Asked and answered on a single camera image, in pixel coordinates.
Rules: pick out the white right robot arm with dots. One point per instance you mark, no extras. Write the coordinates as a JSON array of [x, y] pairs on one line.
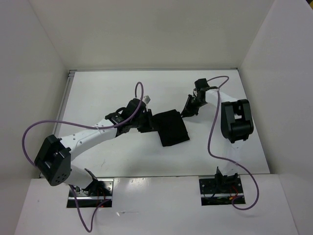
[[236, 120]]

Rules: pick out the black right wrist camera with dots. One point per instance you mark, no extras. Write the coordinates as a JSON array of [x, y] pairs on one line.
[[201, 85]]

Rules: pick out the black skirt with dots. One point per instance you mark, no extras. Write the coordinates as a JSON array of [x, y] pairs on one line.
[[170, 127]]

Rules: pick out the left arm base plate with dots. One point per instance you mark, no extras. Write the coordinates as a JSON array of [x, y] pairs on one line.
[[101, 196]]

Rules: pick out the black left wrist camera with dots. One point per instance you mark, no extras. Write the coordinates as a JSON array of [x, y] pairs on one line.
[[131, 107]]

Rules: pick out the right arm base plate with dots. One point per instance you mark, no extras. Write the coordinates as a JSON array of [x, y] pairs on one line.
[[213, 195]]

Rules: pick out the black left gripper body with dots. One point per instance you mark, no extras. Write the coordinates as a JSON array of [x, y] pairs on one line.
[[144, 125]]

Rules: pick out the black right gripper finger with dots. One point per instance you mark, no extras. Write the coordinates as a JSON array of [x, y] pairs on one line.
[[188, 106], [190, 114]]

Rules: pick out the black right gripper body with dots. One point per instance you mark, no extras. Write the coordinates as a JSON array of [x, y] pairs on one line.
[[198, 103]]

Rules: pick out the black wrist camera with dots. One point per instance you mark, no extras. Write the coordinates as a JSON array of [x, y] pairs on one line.
[[201, 85], [131, 107]]

